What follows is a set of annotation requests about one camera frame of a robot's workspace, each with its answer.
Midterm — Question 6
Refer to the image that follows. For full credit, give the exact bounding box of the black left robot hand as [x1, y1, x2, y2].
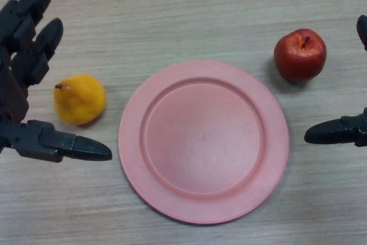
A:
[0, 0, 113, 163]

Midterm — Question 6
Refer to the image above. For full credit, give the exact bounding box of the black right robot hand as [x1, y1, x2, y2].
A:
[303, 0, 367, 148]

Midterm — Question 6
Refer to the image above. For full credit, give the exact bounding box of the red apple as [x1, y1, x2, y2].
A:
[273, 28, 327, 83]

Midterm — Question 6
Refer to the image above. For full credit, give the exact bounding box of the pink round plate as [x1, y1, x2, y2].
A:
[118, 60, 290, 225]

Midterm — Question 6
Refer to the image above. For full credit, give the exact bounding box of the yellow pear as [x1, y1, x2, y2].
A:
[53, 73, 107, 126]

